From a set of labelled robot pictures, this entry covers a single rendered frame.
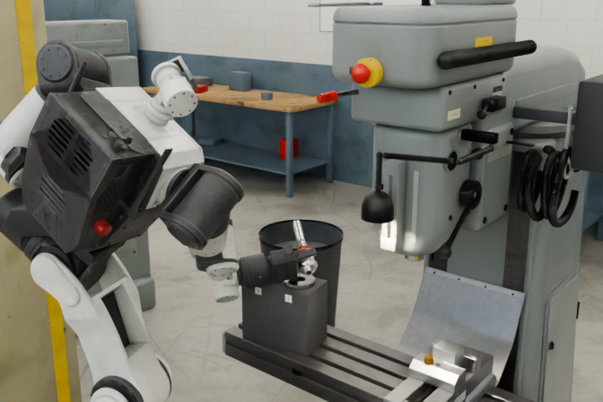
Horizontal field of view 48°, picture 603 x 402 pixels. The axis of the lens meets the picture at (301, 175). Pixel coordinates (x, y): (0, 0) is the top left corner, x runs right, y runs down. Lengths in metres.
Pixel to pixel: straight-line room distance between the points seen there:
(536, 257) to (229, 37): 6.26
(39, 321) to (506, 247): 1.97
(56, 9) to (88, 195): 8.05
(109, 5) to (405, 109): 7.39
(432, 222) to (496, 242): 0.48
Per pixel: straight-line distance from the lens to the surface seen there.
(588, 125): 1.69
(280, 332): 1.97
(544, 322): 2.14
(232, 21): 7.86
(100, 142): 1.31
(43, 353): 3.19
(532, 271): 2.04
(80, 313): 1.63
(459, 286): 2.11
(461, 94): 1.52
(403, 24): 1.38
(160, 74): 1.45
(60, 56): 1.51
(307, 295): 1.87
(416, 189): 1.56
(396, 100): 1.51
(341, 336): 2.06
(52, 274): 1.62
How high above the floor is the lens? 1.92
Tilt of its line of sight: 15 degrees down
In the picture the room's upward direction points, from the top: straight up
